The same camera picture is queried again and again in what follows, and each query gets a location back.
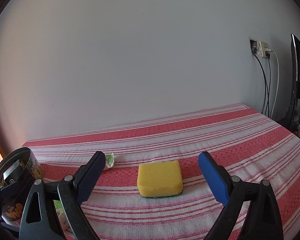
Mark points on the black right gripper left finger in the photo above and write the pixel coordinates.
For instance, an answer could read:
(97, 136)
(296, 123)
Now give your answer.
(40, 220)

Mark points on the red white candy wrapper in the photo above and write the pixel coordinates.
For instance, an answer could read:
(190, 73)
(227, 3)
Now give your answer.
(109, 158)

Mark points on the green white tissue pack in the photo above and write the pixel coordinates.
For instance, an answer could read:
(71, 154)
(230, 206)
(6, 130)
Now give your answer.
(61, 215)

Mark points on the wall power socket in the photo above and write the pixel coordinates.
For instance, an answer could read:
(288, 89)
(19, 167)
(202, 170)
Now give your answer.
(260, 48)

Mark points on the black monitor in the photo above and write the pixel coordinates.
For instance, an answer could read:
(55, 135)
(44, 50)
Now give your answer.
(295, 92)

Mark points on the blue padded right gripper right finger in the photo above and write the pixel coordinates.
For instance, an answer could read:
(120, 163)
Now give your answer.
(263, 219)

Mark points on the round metal tin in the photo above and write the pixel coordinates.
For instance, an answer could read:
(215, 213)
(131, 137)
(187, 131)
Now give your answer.
(32, 172)

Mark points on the red striped tablecloth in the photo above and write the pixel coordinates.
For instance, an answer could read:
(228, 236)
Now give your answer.
(247, 143)

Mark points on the black box with red emblem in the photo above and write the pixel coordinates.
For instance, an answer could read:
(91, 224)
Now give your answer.
(12, 174)

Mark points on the yellow sponge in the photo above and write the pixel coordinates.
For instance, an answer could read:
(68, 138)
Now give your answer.
(160, 179)

